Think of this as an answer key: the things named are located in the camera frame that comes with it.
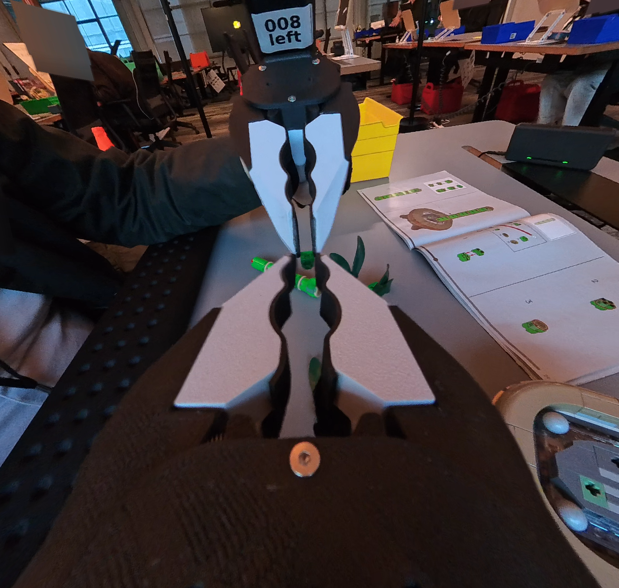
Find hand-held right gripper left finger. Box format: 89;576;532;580
173;255;297;438

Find black device with green light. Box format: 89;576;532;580
505;123;619;170

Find grey background desk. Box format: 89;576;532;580
333;55;383;91

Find black monitor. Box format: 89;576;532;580
201;5;243;53

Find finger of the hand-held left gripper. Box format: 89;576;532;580
309;113;351;253
248;120;300;255

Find tan brick-built pot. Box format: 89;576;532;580
492;380;619;560

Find black office chair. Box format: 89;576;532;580
131;51;200;135

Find person's dark jacket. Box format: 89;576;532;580
0;100;218;308

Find person's left forearm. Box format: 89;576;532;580
73;134;264;249

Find plain black pole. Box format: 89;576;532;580
399;0;432;134

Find black lanyard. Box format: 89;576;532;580
0;360;40;390

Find blue plastic bin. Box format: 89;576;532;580
566;14;619;45
481;20;538;45

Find green twig with oval leaves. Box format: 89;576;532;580
329;235;393;297

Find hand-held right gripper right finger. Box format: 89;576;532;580
313;255;437;438

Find green bamboo stalk pointed leaves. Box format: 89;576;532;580
251;256;324;391

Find person's pale shirt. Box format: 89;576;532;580
0;288;97;465

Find long background desk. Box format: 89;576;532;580
382;34;619;59

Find white instruction booklet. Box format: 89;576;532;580
357;170;619;386

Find yellow plastic bin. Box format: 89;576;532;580
350;97;403;184

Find white document stand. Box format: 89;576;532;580
335;0;362;59

